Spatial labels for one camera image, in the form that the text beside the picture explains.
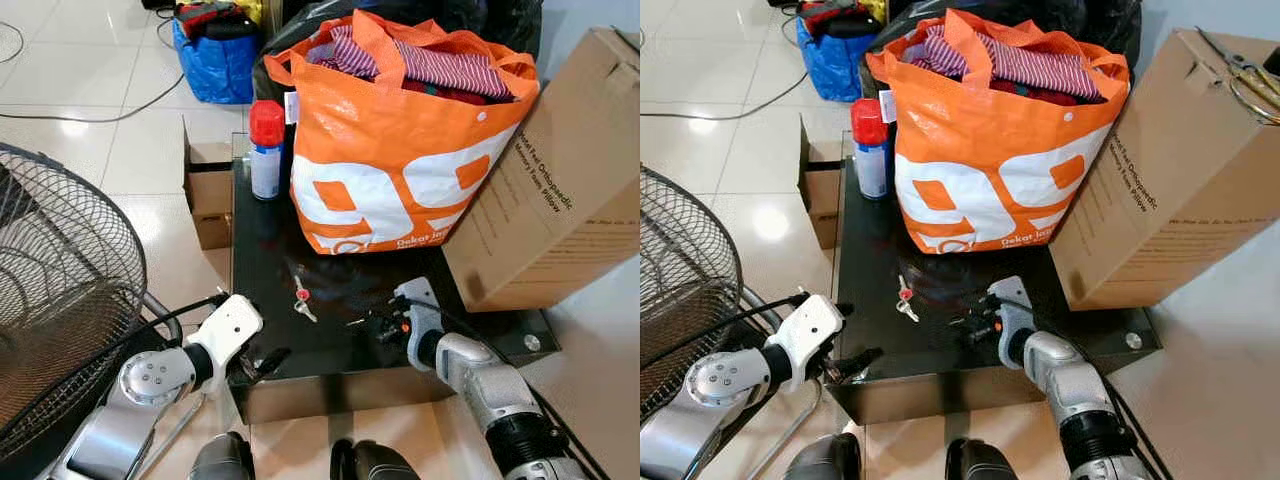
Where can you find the dark right robot leg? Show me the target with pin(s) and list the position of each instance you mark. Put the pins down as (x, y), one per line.
(375, 462)
(985, 462)

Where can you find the spray can with red cap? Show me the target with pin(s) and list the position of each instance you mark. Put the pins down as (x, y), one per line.
(870, 168)
(265, 168)

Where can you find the dark robot leg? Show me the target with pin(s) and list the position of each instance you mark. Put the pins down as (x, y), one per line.
(222, 458)
(985, 462)
(375, 462)
(825, 458)

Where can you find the dark left robot leg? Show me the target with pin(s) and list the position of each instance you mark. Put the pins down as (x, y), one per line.
(222, 458)
(825, 458)

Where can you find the small open cardboard box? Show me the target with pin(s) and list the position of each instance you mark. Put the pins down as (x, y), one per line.
(208, 200)
(820, 200)

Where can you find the blue plastic bag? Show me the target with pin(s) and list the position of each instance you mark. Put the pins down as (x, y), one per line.
(215, 72)
(832, 70)

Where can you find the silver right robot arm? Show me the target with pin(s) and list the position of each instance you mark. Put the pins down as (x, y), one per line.
(480, 380)
(1065, 380)

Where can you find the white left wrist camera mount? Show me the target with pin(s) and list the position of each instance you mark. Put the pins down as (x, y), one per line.
(812, 330)
(232, 325)

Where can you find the black cabinet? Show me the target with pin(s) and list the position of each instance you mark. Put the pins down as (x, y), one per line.
(785, 3)
(160, 4)

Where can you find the metal scissors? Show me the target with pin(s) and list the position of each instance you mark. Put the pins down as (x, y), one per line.
(1245, 78)
(628, 40)

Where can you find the orange and white shopping bag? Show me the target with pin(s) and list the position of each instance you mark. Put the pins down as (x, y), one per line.
(380, 140)
(985, 140)

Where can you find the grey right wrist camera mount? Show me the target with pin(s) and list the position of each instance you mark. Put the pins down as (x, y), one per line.
(1010, 310)
(420, 310)

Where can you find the large brown cardboard box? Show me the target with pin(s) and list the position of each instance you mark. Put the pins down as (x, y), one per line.
(1170, 190)
(560, 190)

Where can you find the black glossy low table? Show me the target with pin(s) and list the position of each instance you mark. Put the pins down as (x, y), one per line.
(330, 360)
(930, 360)

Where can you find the red striped cloth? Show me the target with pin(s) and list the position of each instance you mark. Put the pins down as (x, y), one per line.
(1040, 66)
(450, 68)

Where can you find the yellow cloth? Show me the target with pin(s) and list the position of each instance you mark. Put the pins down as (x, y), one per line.
(872, 8)
(250, 9)

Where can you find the round metal table fitting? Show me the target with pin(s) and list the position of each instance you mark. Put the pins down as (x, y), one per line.
(531, 342)
(1132, 340)

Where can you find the keys with red tag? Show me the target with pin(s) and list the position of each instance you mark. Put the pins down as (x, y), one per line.
(300, 293)
(905, 293)

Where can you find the red and black clothes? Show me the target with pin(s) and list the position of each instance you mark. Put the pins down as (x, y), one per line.
(210, 17)
(830, 15)

